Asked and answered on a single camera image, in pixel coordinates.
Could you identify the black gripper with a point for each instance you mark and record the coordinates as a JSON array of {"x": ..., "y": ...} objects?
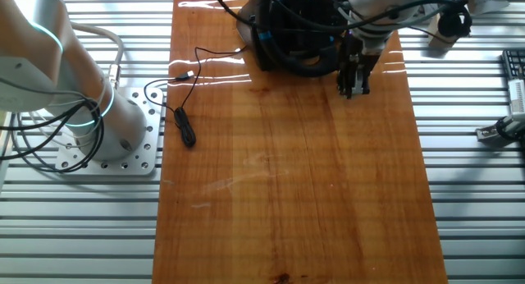
[{"x": 357, "y": 50}]

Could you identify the black racing steering wheel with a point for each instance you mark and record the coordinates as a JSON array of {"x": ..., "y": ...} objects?
[{"x": 311, "y": 68}]

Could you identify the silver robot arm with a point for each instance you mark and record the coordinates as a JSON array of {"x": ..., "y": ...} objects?
[{"x": 123, "y": 124}]

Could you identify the black wheel base housing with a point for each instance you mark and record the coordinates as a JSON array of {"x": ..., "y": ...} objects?
[{"x": 246, "y": 25}]

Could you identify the light wooden cube block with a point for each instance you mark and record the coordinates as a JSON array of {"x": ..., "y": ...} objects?
[{"x": 434, "y": 35}]

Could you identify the orange wooden board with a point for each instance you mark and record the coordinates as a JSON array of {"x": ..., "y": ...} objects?
[{"x": 287, "y": 193}]

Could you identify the white crumpled plastic sheet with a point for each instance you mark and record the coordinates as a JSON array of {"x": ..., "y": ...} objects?
[{"x": 488, "y": 4}]

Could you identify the black computer keyboard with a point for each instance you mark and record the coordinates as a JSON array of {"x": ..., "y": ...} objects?
[{"x": 514, "y": 64}]

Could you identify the silver robot mounting plate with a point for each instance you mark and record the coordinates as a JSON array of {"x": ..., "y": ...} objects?
[{"x": 143, "y": 152}]

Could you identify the silver ribbed camera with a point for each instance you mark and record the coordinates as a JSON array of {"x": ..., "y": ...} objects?
[{"x": 517, "y": 96}]

